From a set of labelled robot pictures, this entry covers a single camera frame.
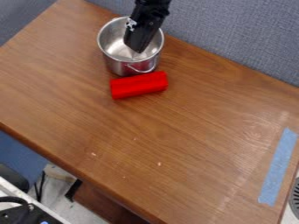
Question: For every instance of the black device with cable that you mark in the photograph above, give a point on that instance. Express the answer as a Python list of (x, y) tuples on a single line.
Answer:
[(25, 213)]

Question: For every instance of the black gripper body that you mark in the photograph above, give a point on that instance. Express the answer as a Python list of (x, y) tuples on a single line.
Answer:
[(147, 8)]

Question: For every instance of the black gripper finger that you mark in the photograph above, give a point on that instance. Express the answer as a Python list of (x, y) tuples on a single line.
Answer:
[(140, 29)]

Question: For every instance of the blue tape strip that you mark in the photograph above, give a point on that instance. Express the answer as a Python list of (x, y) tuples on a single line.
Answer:
[(278, 167)]

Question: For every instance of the red rectangular block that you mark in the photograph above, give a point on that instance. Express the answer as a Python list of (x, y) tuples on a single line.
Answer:
[(137, 85)]

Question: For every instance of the black chair base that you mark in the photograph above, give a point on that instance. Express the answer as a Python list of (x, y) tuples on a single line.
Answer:
[(15, 178)]

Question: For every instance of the grey round vent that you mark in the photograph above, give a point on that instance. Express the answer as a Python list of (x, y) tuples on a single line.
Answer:
[(294, 199)]

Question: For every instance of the silver metal pot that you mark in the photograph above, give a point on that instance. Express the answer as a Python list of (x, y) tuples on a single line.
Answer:
[(123, 61)]

